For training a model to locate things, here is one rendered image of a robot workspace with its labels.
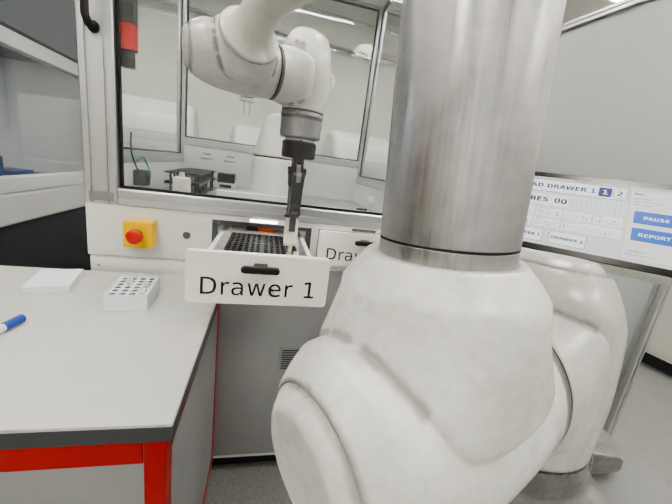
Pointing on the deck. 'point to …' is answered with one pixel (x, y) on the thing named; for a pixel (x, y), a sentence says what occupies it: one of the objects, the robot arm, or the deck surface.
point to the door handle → (88, 17)
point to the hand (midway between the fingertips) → (290, 230)
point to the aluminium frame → (88, 47)
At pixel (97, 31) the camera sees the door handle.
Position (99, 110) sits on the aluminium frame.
